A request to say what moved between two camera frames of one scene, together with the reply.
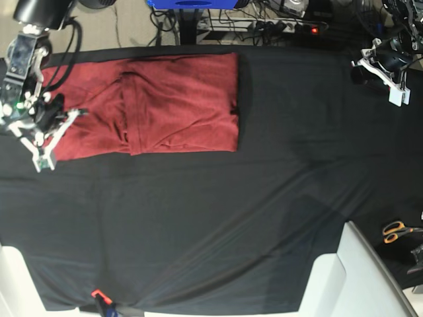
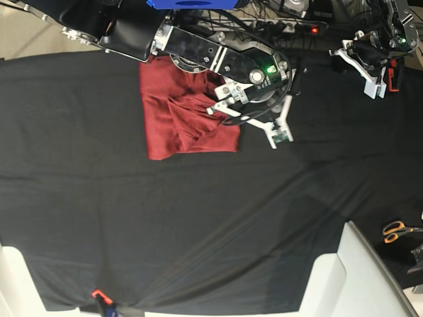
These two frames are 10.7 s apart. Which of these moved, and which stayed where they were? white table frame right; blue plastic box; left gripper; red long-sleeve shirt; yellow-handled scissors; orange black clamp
Moved: left gripper; red long-sleeve shirt
Stayed: orange black clamp; blue plastic box; yellow-handled scissors; white table frame right
